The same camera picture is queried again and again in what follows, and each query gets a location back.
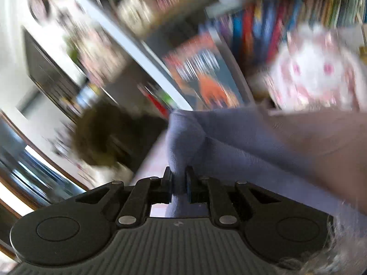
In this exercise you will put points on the Harry Potter book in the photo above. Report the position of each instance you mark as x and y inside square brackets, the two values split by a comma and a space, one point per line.
[208, 76]

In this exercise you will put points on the pink and purple sweater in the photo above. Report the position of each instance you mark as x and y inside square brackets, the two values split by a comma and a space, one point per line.
[315, 158]

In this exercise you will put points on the white pink plush bunny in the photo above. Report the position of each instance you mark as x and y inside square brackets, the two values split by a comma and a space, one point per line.
[314, 70]

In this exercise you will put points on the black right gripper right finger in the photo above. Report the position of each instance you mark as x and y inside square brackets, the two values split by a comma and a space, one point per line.
[211, 192]

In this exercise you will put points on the white wooden bookshelf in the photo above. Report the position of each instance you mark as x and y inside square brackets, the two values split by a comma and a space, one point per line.
[134, 47]

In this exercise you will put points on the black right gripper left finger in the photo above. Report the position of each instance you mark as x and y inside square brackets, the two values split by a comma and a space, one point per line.
[146, 193]

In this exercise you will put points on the dark olive garment pile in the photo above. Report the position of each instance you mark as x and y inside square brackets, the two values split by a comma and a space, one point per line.
[107, 134]

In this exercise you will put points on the row of colourful shelf books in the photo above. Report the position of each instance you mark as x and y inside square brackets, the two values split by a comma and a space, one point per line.
[255, 32]

